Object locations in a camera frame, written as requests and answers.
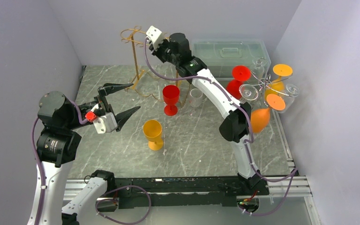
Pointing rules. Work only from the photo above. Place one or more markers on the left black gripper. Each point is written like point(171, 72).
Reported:
point(106, 89)

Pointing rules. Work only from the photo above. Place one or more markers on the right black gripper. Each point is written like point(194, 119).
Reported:
point(157, 53)

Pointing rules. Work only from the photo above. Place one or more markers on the gold wire glass rack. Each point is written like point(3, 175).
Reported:
point(146, 85)

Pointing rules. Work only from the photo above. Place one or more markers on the red goblet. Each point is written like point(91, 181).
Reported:
point(240, 74)
point(171, 95)

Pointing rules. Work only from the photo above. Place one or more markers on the tall clear flute glass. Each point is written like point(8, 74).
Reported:
point(248, 92)

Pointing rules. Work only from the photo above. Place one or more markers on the clear stemless glass front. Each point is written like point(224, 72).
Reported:
point(259, 67)

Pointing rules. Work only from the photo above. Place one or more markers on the silver wire glass rack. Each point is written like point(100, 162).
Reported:
point(261, 86)

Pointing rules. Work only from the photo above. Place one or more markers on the orange goblet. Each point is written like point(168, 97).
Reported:
point(260, 118)

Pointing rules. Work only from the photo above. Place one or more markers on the yellow goblet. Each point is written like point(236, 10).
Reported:
point(152, 130)
point(282, 71)

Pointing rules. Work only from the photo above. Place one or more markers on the clear ribbed wine glass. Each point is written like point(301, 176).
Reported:
point(288, 94)

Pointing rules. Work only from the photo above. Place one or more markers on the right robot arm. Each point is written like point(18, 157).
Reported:
point(236, 126)

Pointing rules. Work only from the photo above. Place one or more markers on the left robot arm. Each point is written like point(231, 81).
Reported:
point(55, 151)

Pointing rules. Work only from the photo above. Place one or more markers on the red goblet back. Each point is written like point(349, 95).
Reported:
point(171, 95)

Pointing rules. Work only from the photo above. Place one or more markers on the clear plastic storage box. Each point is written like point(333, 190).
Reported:
point(222, 55)

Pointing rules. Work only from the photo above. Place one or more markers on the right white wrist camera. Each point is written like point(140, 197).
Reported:
point(155, 37)

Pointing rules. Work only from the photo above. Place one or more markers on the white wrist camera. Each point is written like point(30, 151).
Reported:
point(155, 37)
point(105, 124)

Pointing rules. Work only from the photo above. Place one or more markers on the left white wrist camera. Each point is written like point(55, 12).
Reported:
point(105, 124)

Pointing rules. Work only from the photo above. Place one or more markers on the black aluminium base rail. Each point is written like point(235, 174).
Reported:
point(184, 191)

